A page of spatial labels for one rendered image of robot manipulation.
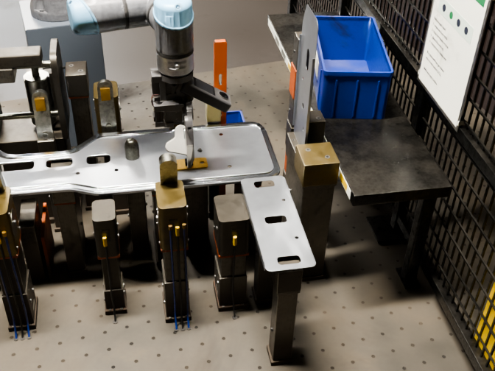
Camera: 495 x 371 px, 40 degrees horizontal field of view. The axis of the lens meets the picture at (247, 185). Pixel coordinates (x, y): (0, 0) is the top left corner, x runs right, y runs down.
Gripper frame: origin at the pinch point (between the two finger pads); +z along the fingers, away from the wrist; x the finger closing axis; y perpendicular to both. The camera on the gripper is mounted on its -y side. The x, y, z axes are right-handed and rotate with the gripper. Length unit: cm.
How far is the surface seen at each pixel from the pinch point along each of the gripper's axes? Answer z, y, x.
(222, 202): 6.4, -5.9, 12.0
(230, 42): 105, -54, -254
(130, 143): 0.1, 12.5, -4.0
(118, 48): 105, 14, -255
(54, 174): 4.5, 29.7, -0.6
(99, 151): 4.5, 19.7, -8.1
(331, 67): 1, -43, -34
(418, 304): 34, -52, 24
